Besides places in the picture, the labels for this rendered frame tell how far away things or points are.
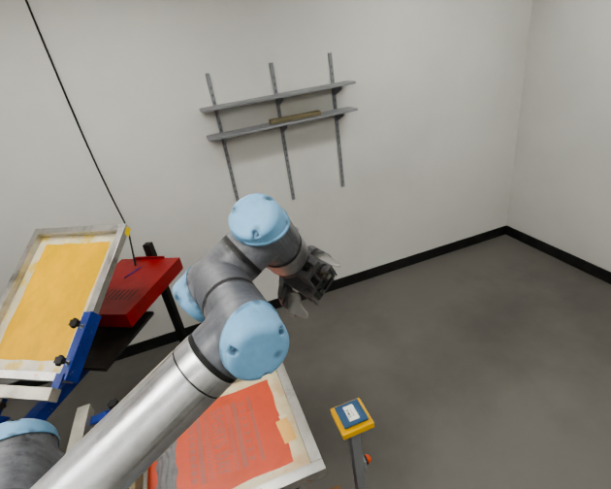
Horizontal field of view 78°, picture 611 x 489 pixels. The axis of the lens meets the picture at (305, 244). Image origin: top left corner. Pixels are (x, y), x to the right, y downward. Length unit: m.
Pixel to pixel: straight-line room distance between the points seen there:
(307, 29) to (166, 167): 1.49
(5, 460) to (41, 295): 1.69
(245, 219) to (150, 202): 2.70
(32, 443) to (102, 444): 0.22
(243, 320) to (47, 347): 1.79
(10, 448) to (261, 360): 0.39
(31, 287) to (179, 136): 1.44
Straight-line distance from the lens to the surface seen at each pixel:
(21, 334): 2.28
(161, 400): 0.45
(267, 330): 0.40
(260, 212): 0.50
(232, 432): 1.66
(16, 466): 0.66
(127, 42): 3.06
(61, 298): 2.22
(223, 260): 0.52
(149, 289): 2.42
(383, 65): 3.50
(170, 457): 1.68
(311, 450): 1.49
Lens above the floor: 2.22
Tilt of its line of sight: 27 degrees down
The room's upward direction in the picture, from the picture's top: 9 degrees counter-clockwise
